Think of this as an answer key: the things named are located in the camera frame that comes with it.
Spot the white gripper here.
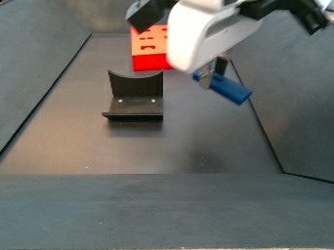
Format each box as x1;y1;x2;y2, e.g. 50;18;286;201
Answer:
168;0;262;89

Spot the blue square-circle object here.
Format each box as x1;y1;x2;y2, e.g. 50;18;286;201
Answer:
193;70;252;105

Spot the black curved fixture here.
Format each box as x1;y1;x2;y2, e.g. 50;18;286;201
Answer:
102;71;164;121

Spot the red foam shape block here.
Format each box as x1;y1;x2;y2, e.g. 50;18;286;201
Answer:
131;24;173;71

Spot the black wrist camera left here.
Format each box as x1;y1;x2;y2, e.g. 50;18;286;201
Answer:
126;0;178;33

